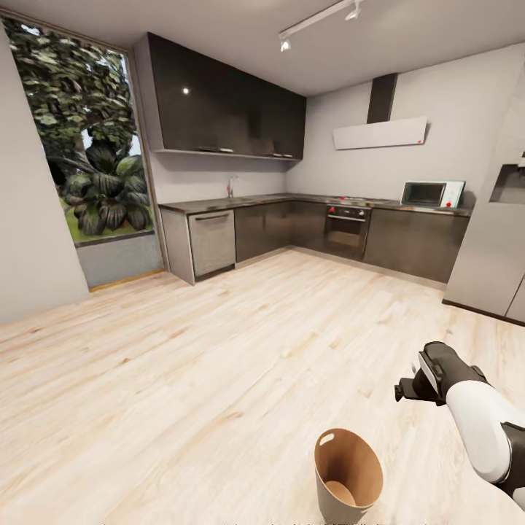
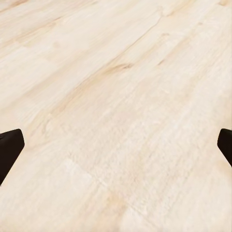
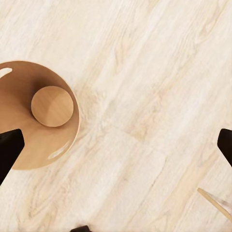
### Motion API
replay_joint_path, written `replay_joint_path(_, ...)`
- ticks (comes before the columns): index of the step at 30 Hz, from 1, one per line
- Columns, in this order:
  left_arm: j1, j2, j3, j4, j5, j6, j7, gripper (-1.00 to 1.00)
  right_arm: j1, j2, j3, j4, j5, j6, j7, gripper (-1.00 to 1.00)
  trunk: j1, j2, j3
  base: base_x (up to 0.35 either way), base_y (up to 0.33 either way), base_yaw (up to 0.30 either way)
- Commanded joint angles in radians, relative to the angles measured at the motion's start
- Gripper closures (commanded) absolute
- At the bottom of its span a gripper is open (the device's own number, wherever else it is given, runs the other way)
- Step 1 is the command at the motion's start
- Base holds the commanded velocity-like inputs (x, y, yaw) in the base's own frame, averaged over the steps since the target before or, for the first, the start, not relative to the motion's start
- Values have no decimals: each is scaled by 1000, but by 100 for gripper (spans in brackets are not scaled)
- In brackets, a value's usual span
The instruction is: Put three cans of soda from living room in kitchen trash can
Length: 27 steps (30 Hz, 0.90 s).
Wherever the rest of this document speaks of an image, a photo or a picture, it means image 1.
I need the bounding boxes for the trash can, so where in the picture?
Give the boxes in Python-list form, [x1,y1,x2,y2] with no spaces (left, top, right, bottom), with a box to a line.
[314,428,384,525]

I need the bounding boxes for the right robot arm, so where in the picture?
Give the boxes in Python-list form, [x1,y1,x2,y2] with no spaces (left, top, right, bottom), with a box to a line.
[394,341,525,512]

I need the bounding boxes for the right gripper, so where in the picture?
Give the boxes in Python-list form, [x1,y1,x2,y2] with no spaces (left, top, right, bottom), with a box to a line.
[394,372,445,405]

